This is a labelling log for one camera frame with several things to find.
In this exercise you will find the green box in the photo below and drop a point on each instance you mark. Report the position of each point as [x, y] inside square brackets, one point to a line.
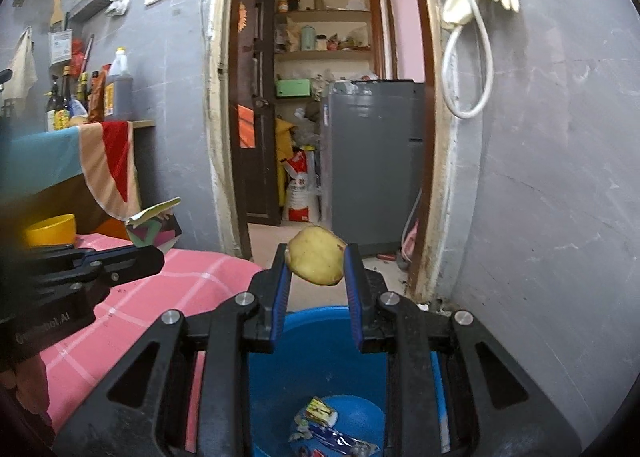
[292, 88]

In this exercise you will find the teal cloth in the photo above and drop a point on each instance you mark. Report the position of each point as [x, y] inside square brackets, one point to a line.
[40, 162]

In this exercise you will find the yellow potato piece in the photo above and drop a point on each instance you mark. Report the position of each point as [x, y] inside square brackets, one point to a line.
[315, 254]

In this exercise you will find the dark wooden door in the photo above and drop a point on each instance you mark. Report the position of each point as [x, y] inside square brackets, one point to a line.
[260, 87]

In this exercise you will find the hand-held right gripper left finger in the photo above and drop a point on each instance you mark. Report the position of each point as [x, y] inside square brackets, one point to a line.
[280, 297]

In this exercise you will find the brown cabinet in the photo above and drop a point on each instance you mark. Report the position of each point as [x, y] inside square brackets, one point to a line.
[85, 212]

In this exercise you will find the hanging beige cloth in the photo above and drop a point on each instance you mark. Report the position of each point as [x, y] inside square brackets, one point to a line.
[24, 67]

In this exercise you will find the blue plastic bucket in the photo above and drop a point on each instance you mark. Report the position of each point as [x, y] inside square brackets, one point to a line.
[320, 357]

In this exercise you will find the white purple carton piece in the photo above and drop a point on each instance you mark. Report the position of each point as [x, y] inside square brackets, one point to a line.
[152, 227]

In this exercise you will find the orange paper sheet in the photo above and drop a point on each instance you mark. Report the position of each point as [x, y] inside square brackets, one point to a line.
[246, 127]

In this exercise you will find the wooden door frame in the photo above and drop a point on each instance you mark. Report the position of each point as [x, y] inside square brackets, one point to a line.
[422, 137]

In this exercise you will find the yellow bag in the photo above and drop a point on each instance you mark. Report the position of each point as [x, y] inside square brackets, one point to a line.
[284, 142]

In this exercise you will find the mint green canister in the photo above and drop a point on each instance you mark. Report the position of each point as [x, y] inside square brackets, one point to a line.
[307, 38]

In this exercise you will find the pink floor item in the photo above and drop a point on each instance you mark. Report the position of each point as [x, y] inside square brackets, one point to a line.
[410, 242]

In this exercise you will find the pink checkered cloth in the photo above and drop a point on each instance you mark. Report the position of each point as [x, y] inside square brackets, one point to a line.
[150, 297]

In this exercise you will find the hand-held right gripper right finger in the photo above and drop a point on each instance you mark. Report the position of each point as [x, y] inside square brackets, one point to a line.
[354, 297]

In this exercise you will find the blue snack bag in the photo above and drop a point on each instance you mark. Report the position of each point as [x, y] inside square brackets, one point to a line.
[340, 442]

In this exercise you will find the wooden spatula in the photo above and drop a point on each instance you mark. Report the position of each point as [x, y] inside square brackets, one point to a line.
[57, 12]

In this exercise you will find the red snack packet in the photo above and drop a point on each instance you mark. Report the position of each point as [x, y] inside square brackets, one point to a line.
[97, 94]

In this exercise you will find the yellow white wrapper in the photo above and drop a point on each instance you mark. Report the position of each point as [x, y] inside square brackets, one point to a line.
[317, 414]

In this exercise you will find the peach red towel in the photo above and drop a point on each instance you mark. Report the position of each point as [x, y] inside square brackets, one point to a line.
[110, 162]

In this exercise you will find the yellow plastic bowl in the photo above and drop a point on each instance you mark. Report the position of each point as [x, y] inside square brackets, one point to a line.
[50, 232]

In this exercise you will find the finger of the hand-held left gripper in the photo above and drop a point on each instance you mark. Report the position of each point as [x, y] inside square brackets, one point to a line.
[125, 264]
[60, 254]

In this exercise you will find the white red sack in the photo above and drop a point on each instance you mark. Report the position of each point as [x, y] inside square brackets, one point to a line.
[301, 187]

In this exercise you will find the dark bottle yellow label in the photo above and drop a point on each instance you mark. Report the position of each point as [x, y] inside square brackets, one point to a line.
[59, 112]

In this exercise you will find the grey washing machine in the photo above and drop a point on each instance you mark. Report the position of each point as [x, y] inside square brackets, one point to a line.
[375, 162]

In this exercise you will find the large brown oil jug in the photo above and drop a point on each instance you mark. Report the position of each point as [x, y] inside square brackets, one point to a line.
[119, 92]

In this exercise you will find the built-in storage shelves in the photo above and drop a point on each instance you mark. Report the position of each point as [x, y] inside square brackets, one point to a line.
[325, 14]

